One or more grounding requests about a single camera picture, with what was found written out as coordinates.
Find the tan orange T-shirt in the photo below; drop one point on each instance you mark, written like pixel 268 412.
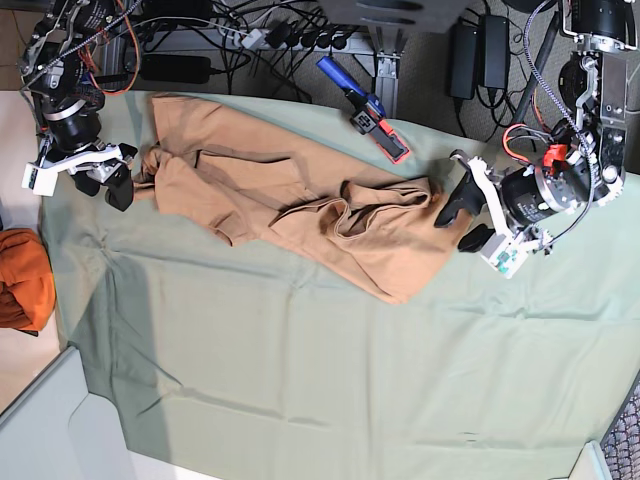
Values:
pixel 246 179

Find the blue clamp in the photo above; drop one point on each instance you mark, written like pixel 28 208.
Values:
pixel 369 116
pixel 107 79

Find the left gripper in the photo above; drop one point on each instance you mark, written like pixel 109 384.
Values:
pixel 518 201

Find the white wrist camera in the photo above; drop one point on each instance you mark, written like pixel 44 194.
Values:
pixel 41 181
pixel 504 254

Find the black power adapter pair right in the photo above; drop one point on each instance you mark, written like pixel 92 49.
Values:
pixel 494 52

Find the white plastic bin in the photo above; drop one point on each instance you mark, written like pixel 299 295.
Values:
pixel 57 429

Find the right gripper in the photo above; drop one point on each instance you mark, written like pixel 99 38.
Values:
pixel 72 144

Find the black power adapter pair left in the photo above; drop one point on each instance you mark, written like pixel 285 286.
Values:
pixel 462 61

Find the green table cloth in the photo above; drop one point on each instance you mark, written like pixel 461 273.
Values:
pixel 252 362

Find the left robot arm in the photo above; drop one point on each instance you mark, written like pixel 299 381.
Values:
pixel 591 97

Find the folded orange cloth pile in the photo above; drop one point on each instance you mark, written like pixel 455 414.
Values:
pixel 28 293

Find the blue clamp at centre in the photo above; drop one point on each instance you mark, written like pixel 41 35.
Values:
pixel 369 116

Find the black power adapter pair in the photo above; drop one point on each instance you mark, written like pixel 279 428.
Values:
pixel 494 52
pixel 462 61

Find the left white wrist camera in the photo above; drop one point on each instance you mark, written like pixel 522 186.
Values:
pixel 504 254

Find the aluminium frame bracket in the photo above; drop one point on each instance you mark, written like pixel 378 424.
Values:
pixel 379 50

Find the blue clamp at left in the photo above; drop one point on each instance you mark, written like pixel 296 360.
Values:
pixel 107 79

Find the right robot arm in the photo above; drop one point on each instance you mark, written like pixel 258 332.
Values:
pixel 65 96

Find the black power brick left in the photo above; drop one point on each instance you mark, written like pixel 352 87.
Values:
pixel 175 68

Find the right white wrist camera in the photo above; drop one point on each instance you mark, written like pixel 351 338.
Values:
pixel 41 181

